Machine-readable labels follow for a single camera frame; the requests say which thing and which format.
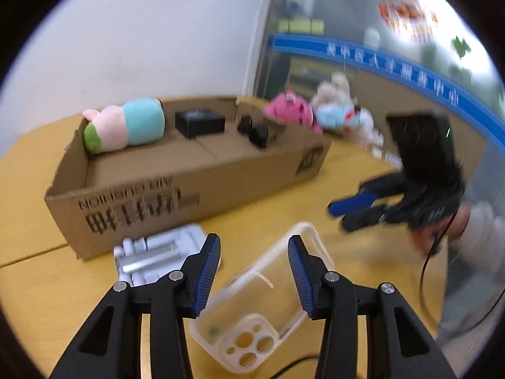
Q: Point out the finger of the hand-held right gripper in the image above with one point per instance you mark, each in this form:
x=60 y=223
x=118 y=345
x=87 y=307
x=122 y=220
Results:
x=355 y=203
x=367 y=217

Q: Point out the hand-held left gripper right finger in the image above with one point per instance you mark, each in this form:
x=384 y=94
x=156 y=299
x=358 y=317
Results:
x=300 y=280

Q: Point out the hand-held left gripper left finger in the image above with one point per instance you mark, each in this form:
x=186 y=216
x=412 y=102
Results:
x=207 y=276

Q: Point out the clear phone case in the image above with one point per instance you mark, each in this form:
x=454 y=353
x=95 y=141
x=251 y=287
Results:
x=252 y=300

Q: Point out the brown cardboard box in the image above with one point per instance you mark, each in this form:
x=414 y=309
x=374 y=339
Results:
x=177 y=197

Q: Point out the person's right forearm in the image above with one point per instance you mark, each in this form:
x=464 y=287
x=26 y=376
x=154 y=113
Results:
x=487 y=221

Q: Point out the wooden desktop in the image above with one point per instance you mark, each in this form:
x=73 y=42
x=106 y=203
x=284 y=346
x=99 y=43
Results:
x=374 y=252

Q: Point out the person's right hand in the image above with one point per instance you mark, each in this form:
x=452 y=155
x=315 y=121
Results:
x=459 y=221

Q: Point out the white folding phone stand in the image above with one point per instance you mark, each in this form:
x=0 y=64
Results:
x=158 y=252

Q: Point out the white panda plush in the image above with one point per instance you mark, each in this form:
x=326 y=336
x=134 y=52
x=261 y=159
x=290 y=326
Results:
x=367 y=126

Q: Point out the light blue plush toy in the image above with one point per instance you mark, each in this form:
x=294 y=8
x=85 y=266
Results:
x=333 y=118

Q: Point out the cream rabbit plush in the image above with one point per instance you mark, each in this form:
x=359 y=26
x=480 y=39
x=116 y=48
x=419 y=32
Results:
x=333 y=90

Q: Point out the pink bear plush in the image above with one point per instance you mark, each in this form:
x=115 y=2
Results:
x=290 y=108

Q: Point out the black power adapter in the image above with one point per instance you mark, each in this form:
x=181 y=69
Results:
x=245 y=125
x=258 y=136

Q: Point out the red window sticker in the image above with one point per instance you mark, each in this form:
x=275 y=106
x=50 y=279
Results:
x=406 y=12

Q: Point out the glass partition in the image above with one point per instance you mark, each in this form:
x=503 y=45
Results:
x=355 y=19

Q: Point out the small black box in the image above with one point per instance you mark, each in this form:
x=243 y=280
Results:
x=199 y=124

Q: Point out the blue stripe sticker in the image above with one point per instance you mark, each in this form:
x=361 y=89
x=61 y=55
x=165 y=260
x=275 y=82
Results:
x=300 y=45

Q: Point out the pink and teal pig plush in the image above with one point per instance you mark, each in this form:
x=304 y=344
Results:
x=134 y=124

